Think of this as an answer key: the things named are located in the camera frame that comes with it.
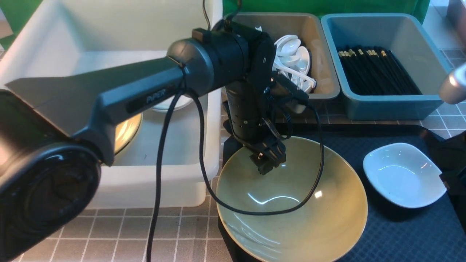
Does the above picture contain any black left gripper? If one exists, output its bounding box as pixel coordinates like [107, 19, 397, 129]
[223, 120, 286, 175]

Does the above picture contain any yellow noodle bowl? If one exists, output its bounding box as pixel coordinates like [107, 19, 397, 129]
[216, 136, 368, 262]

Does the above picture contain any white sauce dish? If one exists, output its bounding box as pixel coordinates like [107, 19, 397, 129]
[151, 96, 193, 113]
[363, 143, 446, 209]

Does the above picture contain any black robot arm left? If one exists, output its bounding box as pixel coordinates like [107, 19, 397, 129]
[1, 20, 275, 262]

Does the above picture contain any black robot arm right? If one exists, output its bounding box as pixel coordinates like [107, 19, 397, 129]
[430, 64, 466, 232]

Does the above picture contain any yellow bowl in tub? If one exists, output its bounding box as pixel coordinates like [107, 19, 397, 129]
[114, 114, 143, 155]

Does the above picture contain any pile of white spoons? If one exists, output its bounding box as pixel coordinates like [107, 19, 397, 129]
[273, 35, 317, 94]

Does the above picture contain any white sauce dish in tub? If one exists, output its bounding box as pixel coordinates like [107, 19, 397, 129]
[151, 96, 193, 113]

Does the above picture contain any grey plastic bin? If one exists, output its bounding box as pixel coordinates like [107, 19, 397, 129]
[233, 12, 340, 109]

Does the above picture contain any bundle of black chopsticks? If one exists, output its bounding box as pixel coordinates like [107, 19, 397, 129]
[337, 46, 422, 96]

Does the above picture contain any blue plastic bin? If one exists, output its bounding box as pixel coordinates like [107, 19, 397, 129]
[320, 13, 450, 121]

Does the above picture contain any large white plastic tub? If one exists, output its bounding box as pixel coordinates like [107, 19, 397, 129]
[1, 0, 222, 209]

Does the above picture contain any green backdrop cloth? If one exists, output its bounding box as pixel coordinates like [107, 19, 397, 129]
[1, 0, 430, 50]

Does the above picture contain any black cable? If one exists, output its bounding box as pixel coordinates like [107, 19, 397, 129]
[146, 0, 325, 262]

